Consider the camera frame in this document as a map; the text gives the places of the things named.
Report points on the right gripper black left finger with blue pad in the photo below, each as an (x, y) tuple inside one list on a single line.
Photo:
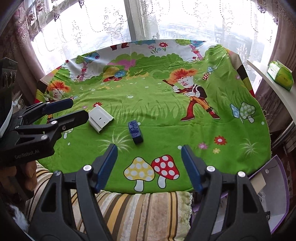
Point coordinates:
[(68, 208)]

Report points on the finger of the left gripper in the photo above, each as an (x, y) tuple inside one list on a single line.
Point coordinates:
[(38, 110), (42, 138)]

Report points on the white wall switch plate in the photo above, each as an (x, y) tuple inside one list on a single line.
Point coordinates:
[(99, 118)]

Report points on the dark blue velvet case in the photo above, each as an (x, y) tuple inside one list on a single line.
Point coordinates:
[(135, 132)]

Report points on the person's left hand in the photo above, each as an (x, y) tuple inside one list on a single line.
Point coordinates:
[(21, 179)]

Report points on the purple white storage box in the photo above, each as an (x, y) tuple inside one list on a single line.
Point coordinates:
[(271, 185)]

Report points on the striped beige cushion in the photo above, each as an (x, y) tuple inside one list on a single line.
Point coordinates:
[(156, 216)]

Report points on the brown beige curtain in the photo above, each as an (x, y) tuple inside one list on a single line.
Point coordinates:
[(276, 114)]

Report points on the green cartoon mushroom tablecloth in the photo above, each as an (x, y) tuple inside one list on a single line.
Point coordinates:
[(180, 92)]

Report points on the white curved desk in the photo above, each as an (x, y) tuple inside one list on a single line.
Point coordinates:
[(288, 98)]

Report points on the green tissue box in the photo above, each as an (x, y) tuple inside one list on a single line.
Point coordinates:
[(281, 75)]

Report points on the white lace sheer curtain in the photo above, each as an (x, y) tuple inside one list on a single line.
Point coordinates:
[(60, 30)]

